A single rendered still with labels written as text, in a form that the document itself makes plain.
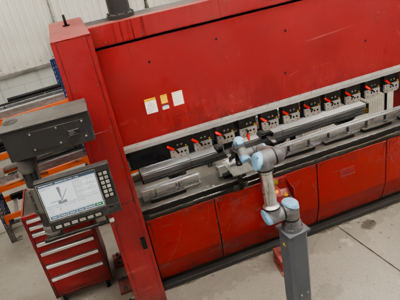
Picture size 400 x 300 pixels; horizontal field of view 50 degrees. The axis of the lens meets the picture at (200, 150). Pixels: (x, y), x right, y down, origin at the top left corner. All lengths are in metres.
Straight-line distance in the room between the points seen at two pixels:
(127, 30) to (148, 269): 1.89
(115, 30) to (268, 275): 2.39
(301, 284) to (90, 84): 2.08
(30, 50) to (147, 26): 4.33
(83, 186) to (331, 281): 2.20
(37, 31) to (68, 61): 4.37
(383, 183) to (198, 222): 1.87
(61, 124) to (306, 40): 2.00
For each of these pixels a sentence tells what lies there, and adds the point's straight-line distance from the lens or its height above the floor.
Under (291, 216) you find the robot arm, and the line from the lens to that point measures 3.03.
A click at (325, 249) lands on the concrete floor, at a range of 4.15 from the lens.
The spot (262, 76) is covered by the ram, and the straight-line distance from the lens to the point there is 3.46.
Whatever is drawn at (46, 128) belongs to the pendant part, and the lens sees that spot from 2.59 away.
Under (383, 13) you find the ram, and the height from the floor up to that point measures 1.88.
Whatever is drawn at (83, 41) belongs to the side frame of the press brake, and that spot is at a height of 2.26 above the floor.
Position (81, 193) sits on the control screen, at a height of 1.45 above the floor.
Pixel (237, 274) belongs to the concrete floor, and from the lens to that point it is 3.98.
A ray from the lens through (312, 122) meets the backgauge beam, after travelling 4.17.
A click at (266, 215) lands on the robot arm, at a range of 2.95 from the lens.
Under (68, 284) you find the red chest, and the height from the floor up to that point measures 0.22.
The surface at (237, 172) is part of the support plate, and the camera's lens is 3.41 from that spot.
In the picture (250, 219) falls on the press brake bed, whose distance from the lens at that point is 3.84.
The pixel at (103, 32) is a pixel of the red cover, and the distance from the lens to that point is 3.02.
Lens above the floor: 2.75
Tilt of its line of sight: 27 degrees down
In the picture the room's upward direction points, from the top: 11 degrees counter-clockwise
